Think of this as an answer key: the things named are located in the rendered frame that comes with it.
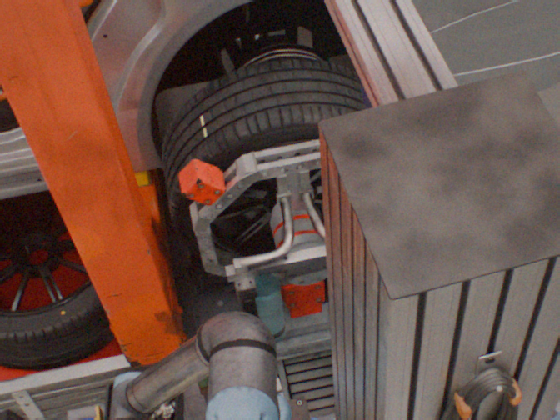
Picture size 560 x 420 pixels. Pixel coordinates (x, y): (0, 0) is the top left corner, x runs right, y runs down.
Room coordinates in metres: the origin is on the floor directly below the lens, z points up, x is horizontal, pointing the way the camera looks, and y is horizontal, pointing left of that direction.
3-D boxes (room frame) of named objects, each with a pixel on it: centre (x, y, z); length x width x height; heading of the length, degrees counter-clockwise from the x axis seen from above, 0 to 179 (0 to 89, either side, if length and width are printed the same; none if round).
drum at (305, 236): (1.34, -0.04, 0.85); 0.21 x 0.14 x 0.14; 6
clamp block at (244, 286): (1.19, 0.11, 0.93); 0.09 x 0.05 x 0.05; 6
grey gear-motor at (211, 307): (1.59, 0.24, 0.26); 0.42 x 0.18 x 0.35; 6
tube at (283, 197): (1.28, 0.05, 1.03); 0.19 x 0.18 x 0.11; 6
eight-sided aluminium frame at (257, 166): (1.41, -0.03, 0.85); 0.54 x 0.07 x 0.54; 96
